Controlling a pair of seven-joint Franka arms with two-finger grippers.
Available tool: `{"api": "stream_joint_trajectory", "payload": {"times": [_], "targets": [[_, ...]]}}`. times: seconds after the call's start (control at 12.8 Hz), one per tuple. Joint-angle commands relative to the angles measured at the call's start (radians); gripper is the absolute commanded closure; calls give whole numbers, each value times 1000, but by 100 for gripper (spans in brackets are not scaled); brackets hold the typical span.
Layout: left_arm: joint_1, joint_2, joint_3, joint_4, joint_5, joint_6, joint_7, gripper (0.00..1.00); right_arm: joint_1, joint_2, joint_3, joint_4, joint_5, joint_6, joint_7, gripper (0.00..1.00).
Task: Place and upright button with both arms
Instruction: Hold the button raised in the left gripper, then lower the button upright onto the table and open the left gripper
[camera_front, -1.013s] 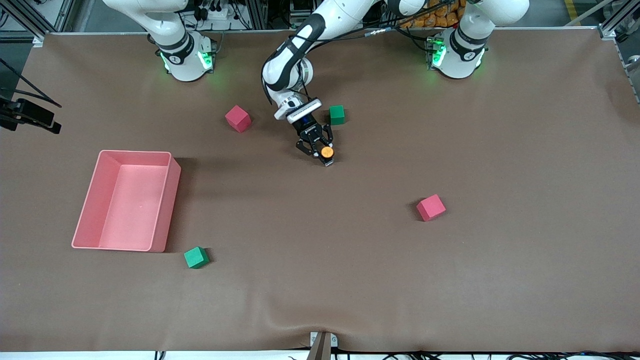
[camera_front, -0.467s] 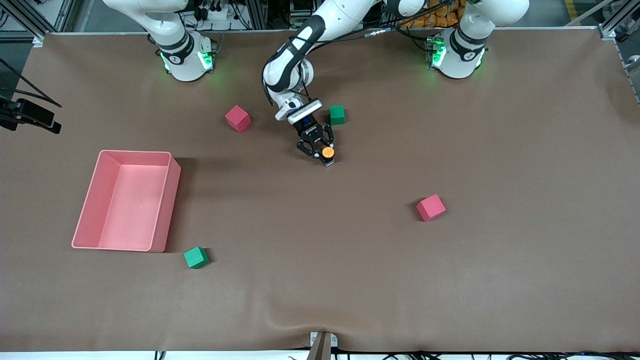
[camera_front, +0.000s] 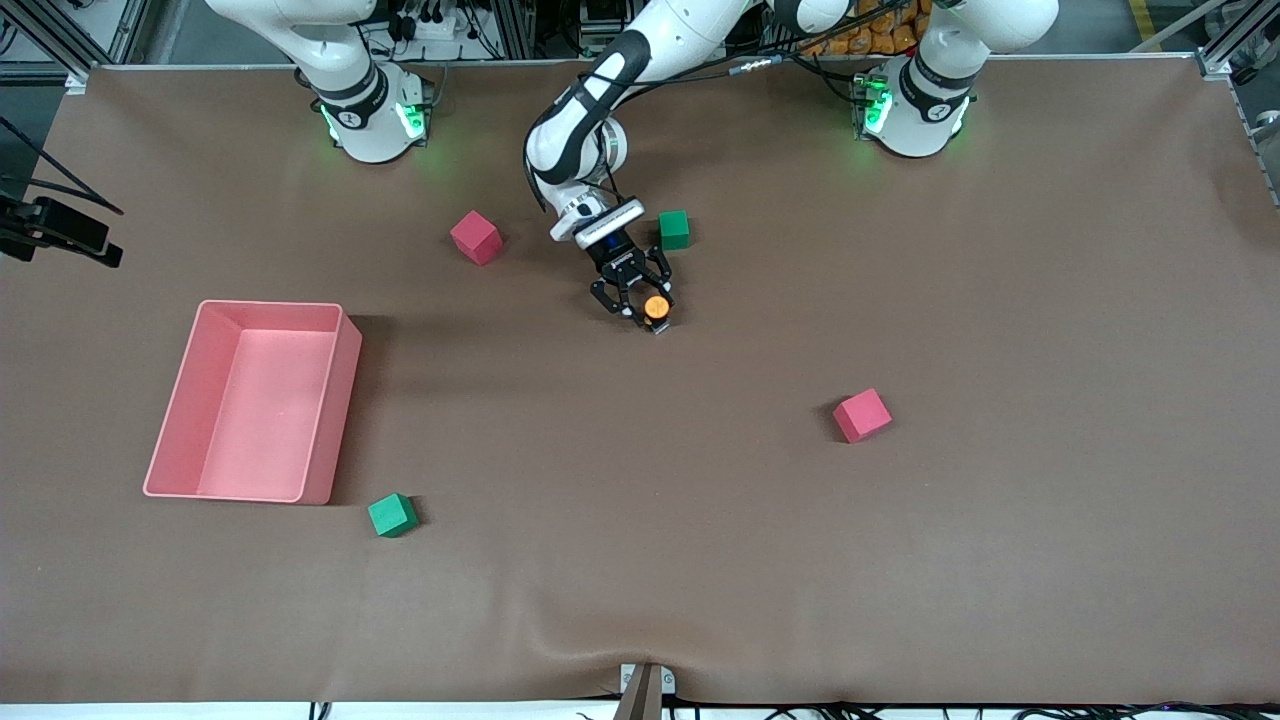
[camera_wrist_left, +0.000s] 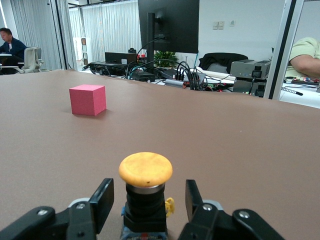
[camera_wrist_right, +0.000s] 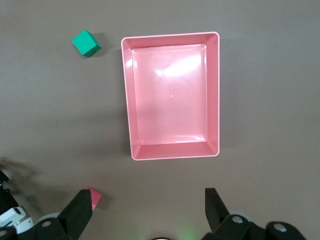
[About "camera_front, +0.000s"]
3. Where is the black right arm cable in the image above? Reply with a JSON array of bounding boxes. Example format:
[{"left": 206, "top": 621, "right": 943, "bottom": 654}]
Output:
[{"left": 0, "top": 112, "right": 126, "bottom": 216}]

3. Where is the brown table mat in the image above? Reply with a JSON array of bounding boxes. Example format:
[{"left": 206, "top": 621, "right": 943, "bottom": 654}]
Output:
[{"left": 0, "top": 55, "right": 1280, "bottom": 706}]

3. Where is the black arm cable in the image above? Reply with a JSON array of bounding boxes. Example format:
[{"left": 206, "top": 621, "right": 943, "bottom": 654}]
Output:
[
  {"left": 0, "top": 112, "right": 126, "bottom": 216},
  {"left": 520, "top": 0, "right": 921, "bottom": 216}
]

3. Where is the white power strip with plugs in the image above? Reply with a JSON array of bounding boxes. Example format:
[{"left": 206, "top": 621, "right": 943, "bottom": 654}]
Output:
[{"left": 390, "top": 0, "right": 471, "bottom": 41}]

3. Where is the pink plastic bin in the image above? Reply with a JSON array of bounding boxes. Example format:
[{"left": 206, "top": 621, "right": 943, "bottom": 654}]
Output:
[{"left": 142, "top": 300, "right": 363, "bottom": 506}]

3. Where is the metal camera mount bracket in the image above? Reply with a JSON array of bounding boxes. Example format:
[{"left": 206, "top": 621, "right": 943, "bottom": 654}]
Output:
[{"left": 618, "top": 662, "right": 677, "bottom": 720}]

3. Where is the aluminium frame corner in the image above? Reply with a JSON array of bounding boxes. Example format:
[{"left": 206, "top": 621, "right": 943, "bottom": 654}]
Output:
[
  {"left": 0, "top": 0, "right": 151, "bottom": 96},
  {"left": 1195, "top": 0, "right": 1280, "bottom": 206}
]

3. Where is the pink foam cube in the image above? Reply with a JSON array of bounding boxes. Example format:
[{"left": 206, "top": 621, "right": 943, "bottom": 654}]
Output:
[
  {"left": 449, "top": 210, "right": 504, "bottom": 267},
  {"left": 832, "top": 388, "right": 894, "bottom": 444}
]

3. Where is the aluminium frame post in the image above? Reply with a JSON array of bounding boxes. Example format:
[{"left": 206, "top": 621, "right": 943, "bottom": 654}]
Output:
[{"left": 490, "top": 0, "right": 538, "bottom": 61}]

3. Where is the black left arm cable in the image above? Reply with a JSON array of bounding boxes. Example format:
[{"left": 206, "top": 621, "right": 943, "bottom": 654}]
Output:
[{"left": 520, "top": 0, "right": 921, "bottom": 216}]

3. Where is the orange packaged items heap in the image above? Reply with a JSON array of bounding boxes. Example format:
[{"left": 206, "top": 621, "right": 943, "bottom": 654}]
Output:
[{"left": 800, "top": 0, "right": 921, "bottom": 57}]

